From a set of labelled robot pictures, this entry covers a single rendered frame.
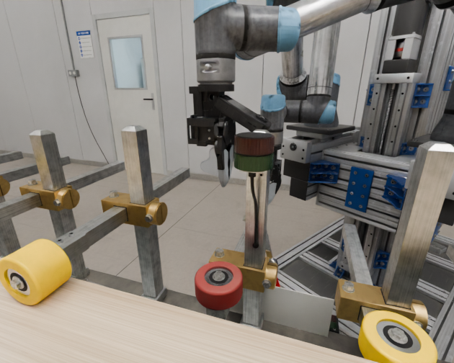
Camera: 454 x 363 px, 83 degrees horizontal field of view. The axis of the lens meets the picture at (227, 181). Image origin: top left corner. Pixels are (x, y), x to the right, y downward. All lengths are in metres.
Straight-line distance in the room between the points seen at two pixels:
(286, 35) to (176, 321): 0.50
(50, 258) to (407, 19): 1.23
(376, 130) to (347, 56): 1.89
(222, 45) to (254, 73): 2.65
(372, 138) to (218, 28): 0.90
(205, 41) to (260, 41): 0.10
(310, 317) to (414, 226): 0.29
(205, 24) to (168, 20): 3.15
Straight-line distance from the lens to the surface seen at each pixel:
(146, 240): 0.60
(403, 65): 1.20
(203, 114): 0.53
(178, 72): 3.53
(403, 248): 0.49
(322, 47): 0.92
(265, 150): 0.37
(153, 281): 0.67
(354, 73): 3.05
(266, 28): 0.53
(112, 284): 0.80
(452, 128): 1.05
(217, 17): 0.51
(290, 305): 0.62
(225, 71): 0.50
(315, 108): 0.89
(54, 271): 0.46
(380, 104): 1.23
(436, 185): 0.46
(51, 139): 0.71
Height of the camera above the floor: 1.20
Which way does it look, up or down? 20 degrees down
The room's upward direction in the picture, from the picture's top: straight up
